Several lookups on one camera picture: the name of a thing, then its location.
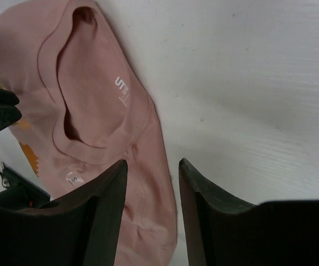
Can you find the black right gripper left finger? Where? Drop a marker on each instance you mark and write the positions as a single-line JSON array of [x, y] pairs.
[[79, 228]]

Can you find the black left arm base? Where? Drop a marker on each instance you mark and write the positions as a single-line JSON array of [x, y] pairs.
[[20, 193]]

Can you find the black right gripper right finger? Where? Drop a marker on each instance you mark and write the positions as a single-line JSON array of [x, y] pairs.
[[222, 229]]

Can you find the pink t-shirt with print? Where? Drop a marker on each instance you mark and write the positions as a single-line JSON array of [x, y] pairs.
[[83, 109]]

